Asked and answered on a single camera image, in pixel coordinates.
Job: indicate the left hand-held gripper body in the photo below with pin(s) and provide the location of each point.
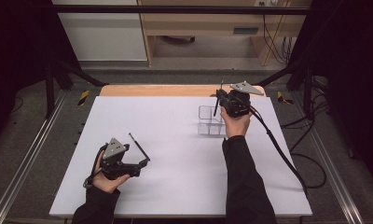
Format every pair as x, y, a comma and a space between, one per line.
113, 161

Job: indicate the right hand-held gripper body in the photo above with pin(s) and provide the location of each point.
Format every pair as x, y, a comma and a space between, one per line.
237, 104

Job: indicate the plain black pen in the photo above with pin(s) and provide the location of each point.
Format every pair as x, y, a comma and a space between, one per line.
216, 107

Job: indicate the black pen with silver tip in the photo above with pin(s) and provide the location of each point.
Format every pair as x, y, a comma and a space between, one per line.
139, 146

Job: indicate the clear plastic divided organizer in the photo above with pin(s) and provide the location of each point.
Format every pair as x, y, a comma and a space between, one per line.
206, 128

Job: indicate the person's right hand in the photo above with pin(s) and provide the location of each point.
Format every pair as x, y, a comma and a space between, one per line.
237, 126

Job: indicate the person's left hand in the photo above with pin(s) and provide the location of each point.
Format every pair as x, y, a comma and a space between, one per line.
108, 185

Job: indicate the white table cover sheet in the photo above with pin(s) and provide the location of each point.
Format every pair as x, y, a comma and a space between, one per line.
175, 161

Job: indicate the yellow black floor tape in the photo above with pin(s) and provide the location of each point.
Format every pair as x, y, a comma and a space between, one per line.
83, 97
281, 97

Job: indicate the dark rectangular desk label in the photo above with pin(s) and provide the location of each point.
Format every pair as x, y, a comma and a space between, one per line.
245, 30

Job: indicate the grey rounded device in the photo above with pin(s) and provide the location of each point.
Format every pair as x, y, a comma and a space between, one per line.
178, 39

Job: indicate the light wooden desk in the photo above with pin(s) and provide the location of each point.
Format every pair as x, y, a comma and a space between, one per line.
206, 21

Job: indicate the black metal stand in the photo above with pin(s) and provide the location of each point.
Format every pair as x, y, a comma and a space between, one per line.
49, 90
307, 90

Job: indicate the white power strip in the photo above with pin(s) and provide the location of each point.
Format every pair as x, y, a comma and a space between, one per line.
267, 3

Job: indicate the dark curtain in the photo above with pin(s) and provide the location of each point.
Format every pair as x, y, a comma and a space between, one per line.
16, 46
349, 77

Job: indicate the white cabinet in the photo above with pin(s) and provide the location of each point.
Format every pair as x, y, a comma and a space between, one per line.
103, 37

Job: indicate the aluminium floor rail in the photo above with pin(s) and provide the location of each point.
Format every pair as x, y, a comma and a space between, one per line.
337, 174
23, 168

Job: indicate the black horizontal frame bar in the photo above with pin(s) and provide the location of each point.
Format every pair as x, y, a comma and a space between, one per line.
175, 9

